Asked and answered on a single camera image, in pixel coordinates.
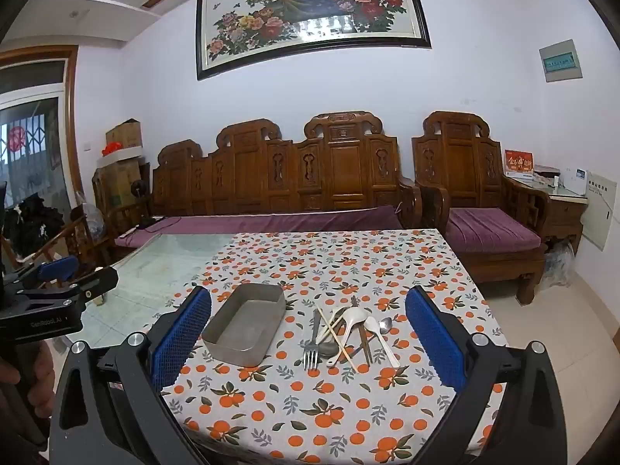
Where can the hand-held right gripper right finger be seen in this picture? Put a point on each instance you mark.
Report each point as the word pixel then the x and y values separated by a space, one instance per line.
pixel 436 344

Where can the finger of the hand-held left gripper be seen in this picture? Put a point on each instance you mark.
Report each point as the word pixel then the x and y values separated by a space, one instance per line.
pixel 58 269
pixel 94 283

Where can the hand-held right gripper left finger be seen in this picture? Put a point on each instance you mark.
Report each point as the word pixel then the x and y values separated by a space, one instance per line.
pixel 181 334

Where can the rectangular metal tray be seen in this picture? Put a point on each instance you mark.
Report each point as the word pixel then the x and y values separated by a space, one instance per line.
pixel 242 329

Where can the small white spoon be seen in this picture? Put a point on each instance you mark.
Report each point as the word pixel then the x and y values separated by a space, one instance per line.
pixel 372 325

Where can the large white spoon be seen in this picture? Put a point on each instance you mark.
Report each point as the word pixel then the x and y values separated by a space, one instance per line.
pixel 351 318

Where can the metal fork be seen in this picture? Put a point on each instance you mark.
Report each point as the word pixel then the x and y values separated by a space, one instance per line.
pixel 312 348

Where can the person's left hand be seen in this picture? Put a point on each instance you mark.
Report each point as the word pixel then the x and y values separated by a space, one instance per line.
pixel 42 378

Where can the wooden chair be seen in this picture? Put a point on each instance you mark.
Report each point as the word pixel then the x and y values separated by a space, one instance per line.
pixel 121 210
pixel 72 241

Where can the black cloth pile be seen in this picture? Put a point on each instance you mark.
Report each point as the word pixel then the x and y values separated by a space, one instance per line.
pixel 34 223

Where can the shiny metal spoon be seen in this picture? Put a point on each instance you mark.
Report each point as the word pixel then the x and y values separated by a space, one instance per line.
pixel 386 325

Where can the clear plastic bag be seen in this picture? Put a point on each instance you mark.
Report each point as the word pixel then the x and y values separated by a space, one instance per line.
pixel 557 264
pixel 92 215

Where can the brown wooden chopstick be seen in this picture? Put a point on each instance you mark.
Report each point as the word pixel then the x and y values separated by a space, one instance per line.
pixel 367 348
pixel 357 310

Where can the black power adapter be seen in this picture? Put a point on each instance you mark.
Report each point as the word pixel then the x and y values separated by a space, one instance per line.
pixel 147 223

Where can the large green print cardboard box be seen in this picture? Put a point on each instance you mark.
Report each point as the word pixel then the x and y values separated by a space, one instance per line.
pixel 118 184

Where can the small black fan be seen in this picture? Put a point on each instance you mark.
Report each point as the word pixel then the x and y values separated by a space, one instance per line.
pixel 140 188

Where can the square purple seat cushion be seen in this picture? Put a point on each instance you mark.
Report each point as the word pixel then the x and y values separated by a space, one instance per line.
pixel 484 227

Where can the flat white box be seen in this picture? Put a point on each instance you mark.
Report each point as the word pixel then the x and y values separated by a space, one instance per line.
pixel 121 158

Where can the orange print tablecloth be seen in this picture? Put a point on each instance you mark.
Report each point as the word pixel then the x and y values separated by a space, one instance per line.
pixel 339 261

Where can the red ornament on boxes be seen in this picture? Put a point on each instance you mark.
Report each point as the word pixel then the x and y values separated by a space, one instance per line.
pixel 112 148

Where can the red round window ornament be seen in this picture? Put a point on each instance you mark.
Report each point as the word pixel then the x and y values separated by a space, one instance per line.
pixel 17 136

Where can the wooden framed glass door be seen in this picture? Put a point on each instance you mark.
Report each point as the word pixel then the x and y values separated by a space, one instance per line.
pixel 43 121

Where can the small brown cardboard box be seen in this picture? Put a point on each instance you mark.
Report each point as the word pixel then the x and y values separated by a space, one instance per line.
pixel 124 133

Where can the carved wooden armchair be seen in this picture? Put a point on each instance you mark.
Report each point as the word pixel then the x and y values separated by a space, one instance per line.
pixel 460 164

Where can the wooden side table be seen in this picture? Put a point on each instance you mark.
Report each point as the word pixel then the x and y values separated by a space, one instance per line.
pixel 564 213

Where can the red gift box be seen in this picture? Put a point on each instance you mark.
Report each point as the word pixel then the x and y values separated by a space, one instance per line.
pixel 518 162

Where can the carved wooden sofa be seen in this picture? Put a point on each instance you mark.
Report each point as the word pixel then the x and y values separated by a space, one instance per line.
pixel 339 169

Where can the grey device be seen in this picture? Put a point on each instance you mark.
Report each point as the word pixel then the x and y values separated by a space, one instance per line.
pixel 547 171

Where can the white box on side table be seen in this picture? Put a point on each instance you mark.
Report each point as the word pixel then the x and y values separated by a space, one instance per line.
pixel 579 179

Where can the framed peacock flower painting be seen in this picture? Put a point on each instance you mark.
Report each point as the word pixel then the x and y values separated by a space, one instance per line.
pixel 310 5

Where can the white wall panel box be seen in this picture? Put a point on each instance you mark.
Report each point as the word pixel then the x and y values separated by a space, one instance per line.
pixel 600 208

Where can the grey wall electrical box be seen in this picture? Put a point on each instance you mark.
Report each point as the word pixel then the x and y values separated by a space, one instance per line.
pixel 561 60

